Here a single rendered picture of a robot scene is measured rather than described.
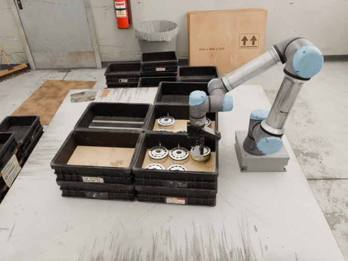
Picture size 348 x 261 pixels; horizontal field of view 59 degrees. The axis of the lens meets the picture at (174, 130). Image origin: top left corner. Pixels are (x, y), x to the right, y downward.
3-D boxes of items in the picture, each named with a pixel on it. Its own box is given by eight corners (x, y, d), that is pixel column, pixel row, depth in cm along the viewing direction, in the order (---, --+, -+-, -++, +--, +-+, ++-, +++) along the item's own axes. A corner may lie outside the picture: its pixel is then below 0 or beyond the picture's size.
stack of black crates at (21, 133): (18, 146, 288) (5, 115, 268) (50, 145, 287) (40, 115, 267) (-2, 176, 255) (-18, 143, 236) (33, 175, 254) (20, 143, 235)
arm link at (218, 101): (230, 87, 142) (206, 88, 142) (234, 99, 133) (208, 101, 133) (229, 102, 146) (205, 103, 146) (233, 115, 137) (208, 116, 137)
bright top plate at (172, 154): (188, 147, 164) (188, 146, 164) (189, 159, 156) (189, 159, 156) (169, 148, 164) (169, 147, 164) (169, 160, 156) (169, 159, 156)
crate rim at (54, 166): (143, 135, 166) (143, 131, 165) (131, 173, 142) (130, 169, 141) (73, 132, 171) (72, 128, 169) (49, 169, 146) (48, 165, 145)
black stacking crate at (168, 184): (217, 152, 167) (218, 135, 161) (217, 192, 143) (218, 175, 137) (145, 149, 172) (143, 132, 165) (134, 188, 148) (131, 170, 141)
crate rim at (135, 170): (218, 138, 162) (218, 134, 160) (218, 178, 138) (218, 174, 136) (143, 135, 166) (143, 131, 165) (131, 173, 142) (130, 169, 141)
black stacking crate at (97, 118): (154, 119, 196) (152, 104, 189) (145, 148, 172) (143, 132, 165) (93, 117, 200) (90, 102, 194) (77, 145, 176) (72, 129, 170)
